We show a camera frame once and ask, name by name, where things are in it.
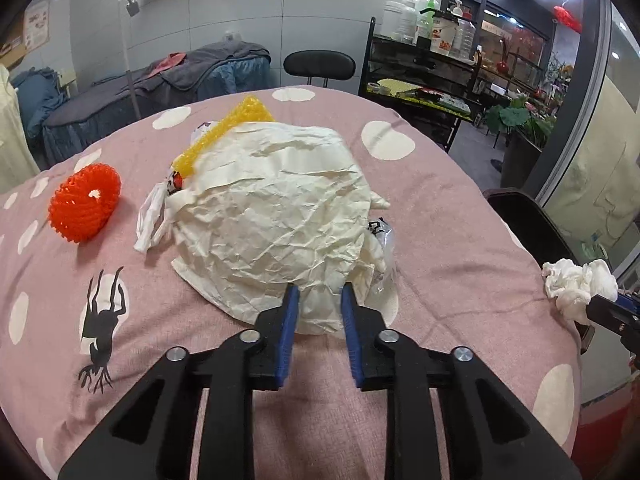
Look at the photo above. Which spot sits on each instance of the wall poster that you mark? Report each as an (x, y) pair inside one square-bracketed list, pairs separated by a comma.
[(37, 25)]

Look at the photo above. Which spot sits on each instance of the cream paper sheet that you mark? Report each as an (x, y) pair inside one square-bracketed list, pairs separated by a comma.
[(270, 210)]

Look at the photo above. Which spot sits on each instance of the grey blanket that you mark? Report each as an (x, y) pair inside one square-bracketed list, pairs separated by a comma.
[(220, 60)]

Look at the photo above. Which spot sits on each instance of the red hanging decoration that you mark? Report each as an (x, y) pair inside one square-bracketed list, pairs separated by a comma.
[(567, 19)]

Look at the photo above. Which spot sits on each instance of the black shelf cart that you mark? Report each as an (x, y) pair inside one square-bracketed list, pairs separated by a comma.
[(425, 62)]

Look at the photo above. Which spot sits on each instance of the pink polka dot blanket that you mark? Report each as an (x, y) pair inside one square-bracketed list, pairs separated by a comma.
[(450, 260)]

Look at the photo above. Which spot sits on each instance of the black chair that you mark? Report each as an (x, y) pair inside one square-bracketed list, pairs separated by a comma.
[(320, 65)]

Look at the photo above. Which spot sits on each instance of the black trash bin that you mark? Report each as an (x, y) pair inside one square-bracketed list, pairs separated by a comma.
[(530, 225)]

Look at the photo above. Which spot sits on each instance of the massage bed blue skirt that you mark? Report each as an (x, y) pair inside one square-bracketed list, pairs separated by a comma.
[(90, 125)]

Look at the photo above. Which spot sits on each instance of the white plastic bag red print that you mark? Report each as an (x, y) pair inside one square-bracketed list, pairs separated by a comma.
[(150, 215)]

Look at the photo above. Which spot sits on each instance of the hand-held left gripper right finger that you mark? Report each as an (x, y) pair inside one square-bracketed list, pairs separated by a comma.
[(352, 345)]

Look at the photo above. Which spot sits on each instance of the cluster of toiletry bottles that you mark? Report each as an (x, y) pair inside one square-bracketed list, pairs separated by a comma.
[(400, 20)]

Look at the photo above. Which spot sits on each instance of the yellow paper pad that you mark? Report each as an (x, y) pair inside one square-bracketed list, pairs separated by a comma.
[(395, 87)]

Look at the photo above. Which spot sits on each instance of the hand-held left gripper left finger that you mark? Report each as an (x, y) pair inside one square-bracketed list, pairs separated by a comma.
[(286, 340)]

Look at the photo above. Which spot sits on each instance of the orange foam fruit net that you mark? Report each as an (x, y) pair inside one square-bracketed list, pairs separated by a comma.
[(75, 200)]

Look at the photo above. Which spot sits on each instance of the blue cloth pile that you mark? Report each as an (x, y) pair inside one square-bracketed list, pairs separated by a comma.
[(35, 95)]

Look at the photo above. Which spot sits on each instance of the yellow foam fruit net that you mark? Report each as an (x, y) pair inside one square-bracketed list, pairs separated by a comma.
[(250, 110)]

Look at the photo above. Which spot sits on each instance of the white floor lamp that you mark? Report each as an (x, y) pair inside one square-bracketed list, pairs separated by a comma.
[(127, 45)]

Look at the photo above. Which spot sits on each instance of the red cloth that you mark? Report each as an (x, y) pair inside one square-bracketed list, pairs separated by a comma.
[(167, 62)]

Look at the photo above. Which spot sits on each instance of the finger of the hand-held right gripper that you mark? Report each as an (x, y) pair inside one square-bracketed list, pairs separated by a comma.
[(607, 316)]

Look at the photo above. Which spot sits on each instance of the green potted plant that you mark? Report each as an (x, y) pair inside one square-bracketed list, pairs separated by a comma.
[(515, 117)]

